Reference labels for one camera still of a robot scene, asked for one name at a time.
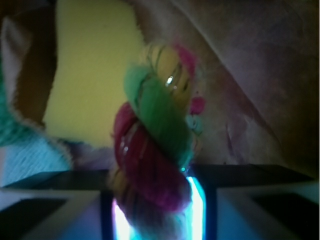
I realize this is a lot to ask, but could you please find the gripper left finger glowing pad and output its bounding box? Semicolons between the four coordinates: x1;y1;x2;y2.
0;170;130;240

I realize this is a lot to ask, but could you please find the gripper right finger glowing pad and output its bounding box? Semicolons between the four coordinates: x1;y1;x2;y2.
188;164;320;240

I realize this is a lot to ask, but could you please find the multicolored twisted rope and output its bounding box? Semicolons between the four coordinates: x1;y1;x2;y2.
107;41;207;240

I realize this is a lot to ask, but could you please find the teal microfiber cloth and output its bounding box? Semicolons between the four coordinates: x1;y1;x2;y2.
0;67;72;187

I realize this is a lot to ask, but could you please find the brown paper bag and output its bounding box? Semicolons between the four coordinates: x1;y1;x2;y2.
0;0;320;178

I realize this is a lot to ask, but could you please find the yellow green sponge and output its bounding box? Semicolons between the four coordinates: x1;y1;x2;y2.
43;0;144;148

